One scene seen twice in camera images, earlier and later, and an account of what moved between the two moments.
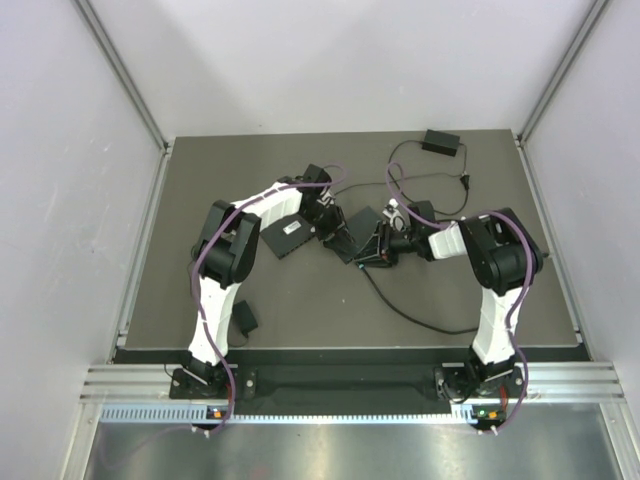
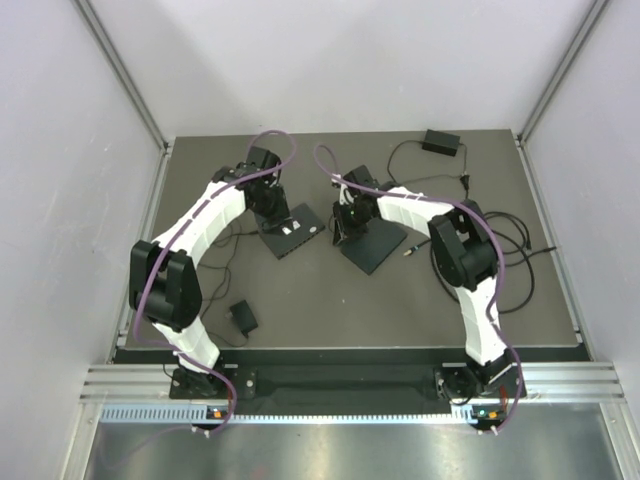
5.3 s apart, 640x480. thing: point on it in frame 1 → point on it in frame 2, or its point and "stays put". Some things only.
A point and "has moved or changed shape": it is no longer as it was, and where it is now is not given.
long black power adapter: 439,142 stays put
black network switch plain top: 361,225 has moved or changed shape
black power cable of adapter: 464,178 stays put
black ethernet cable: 399,315 has moved or changed shape
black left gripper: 336,226 → 282,210
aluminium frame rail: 548,383 stays put
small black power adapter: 244,316 stays put
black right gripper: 375,253 → 344,237
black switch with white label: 285,234 stays put
